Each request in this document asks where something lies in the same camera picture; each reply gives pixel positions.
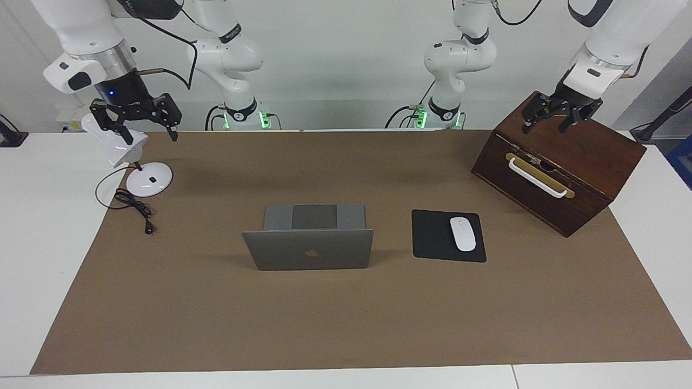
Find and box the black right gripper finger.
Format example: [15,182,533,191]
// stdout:
[89,100,134,145]
[159,93,182,142]

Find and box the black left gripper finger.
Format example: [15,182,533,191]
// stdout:
[522,100,549,135]
[560,103,602,134]

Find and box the silver grey laptop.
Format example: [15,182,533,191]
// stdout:
[242,204,375,271]

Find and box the white power strip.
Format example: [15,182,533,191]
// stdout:
[56,104,91,133]

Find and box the dark brown wooden box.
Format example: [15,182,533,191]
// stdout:
[471,90,647,238]

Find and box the white desk lamp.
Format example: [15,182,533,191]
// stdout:
[81,112,174,198]

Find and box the black stand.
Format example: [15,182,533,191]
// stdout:
[630,86,692,144]

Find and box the blue object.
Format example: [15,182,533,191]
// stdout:
[666,135,692,190]

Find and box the white computer mouse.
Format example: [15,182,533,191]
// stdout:
[450,217,477,252]

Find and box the black mouse pad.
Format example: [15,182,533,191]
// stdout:
[411,209,487,263]

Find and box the brown table mat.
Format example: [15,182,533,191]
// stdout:
[30,129,692,375]

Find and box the black right base cable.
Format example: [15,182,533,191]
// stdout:
[204,104,227,131]

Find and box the black base cable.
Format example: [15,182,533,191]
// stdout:
[385,81,436,129]
[204,104,227,131]

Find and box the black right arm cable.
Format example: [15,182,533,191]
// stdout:
[108,0,196,91]

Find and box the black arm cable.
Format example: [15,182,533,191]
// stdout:
[108,0,196,91]
[489,0,649,79]

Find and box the white box handle brass plate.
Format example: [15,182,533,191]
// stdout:
[505,153,575,199]

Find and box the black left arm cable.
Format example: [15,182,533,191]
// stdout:
[489,0,649,79]

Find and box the black lamp power cable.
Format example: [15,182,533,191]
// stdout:
[95,166,156,235]

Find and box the black clamp mount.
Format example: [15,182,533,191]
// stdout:
[0,115,29,147]

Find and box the black left base cable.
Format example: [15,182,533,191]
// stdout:
[385,81,436,129]

